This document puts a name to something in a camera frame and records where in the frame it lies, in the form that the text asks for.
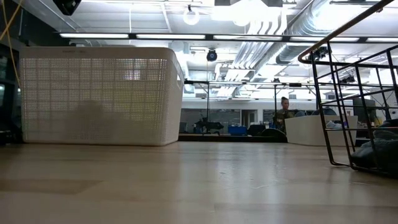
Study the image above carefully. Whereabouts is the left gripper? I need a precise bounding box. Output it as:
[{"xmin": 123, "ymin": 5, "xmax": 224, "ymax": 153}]
[{"xmin": 52, "ymin": 0, "xmax": 83, "ymax": 16}]

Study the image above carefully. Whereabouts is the black underwear with grey band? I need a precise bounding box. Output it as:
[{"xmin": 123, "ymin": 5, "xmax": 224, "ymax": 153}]
[{"xmin": 371, "ymin": 119, "xmax": 398, "ymax": 141}]

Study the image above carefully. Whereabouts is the dark grey Puma underwear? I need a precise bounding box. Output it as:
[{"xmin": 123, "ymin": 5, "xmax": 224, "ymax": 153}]
[{"xmin": 351, "ymin": 136, "xmax": 398, "ymax": 174}]

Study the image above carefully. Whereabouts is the long ceiling light tube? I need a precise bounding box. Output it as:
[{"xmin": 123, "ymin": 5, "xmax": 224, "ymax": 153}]
[
  {"xmin": 213, "ymin": 34, "xmax": 283, "ymax": 42},
  {"xmin": 289, "ymin": 36, "xmax": 361, "ymax": 43},
  {"xmin": 366, "ymin": 37, "xmax": 398, "ymax": 44},
  {"xmin": 58, "ymin": 33, "xmax": 130, "ymax": 40},
  {"xmin": 136, "ymin": 34, "xmax": 206, "ymax": 40}
]

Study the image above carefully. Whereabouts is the large white perforated plastic basket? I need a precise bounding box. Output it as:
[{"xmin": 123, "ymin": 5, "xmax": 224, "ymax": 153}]
[{"xmin": 19, "ymin": 46, "xmax": 185, "ymax": 147}]

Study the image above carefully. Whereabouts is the round white ceiling lamp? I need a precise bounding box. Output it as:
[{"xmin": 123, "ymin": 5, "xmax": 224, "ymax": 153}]
[{"xmin": 182, "ymin": 6, "xmax": 200, "ymax": 26}]

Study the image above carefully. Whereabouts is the black background machine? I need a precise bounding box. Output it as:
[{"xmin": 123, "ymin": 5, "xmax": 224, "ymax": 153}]
[{"xmin": 193, "ymin": 117, "xmax": 224, "ymax": 135}]

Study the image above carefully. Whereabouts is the blue plastic crate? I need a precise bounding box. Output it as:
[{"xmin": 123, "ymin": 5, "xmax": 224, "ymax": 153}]
[{"xmin": 228, "ymin": 125, "xmax": 248, "ymax": 136}]

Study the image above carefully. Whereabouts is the person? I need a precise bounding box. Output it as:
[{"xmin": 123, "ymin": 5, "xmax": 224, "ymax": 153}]
[{"xmin": 272, "ymin": 96, "xmax": 296, "ymax": 133}]

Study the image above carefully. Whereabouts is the dark computer monitor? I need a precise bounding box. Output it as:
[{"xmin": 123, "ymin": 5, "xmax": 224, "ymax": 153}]
[{"xmin": 352, "ymin": 98, "xmax": 377, "ymax": 124}]

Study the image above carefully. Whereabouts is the thin yellow cable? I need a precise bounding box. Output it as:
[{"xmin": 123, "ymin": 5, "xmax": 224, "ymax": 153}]
[{"xmin": 0, "ymin": 0, "xmax": 24, "ymax": 88}]

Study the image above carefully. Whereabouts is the black aluminium table frame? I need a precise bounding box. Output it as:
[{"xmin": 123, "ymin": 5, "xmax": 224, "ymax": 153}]
[{"xmin": 178, "ymin": 133, "xmax": 287, "ymax": 143}]

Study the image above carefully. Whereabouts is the silver ventilation duct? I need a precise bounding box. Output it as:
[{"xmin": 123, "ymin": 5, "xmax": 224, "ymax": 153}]
[{"xmin": 275, "ymin": 0, "xmax": 352, "ymax": 65}]

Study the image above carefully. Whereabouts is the black strap handle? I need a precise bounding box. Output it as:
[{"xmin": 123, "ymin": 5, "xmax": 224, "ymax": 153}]
[{"xmin": 260, "ymin": 128, "xmax": 287, "ymax": 143}]

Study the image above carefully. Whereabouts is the dark wire mesh basket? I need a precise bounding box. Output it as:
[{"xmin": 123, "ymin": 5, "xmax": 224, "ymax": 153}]
[{"xmin": 297, "ymin": 0, "xmax": 398, "ymax": 175}]

